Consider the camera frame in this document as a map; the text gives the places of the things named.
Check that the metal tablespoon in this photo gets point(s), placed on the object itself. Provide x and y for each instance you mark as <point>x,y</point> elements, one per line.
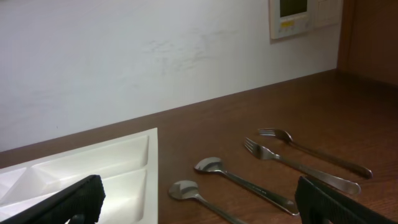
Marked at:
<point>187,190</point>

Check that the white plastic cutlery tray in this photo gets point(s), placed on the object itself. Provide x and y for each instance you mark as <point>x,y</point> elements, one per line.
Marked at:
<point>128,167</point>

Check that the metal fork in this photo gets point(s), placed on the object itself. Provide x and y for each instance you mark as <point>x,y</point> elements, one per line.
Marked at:
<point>264,153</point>
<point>286,137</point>

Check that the metal tablespoon farther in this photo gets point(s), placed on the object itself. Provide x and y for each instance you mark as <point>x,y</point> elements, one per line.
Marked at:
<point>215,164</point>

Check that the metal fork outer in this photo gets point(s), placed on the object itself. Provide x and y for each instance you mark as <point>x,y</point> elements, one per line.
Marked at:
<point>286,137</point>

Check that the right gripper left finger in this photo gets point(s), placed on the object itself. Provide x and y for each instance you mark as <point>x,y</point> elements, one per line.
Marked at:
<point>79,203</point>

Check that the white wall control panel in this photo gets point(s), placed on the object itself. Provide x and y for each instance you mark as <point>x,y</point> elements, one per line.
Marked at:
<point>292,17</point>

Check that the metal fork inner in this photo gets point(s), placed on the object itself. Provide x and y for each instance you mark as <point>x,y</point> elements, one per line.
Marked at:
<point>264,153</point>

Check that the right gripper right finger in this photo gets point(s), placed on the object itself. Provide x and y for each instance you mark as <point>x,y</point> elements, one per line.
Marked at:
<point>319,204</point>

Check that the brown wooden side panel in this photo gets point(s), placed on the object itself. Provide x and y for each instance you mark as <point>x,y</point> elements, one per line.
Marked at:
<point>368,40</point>

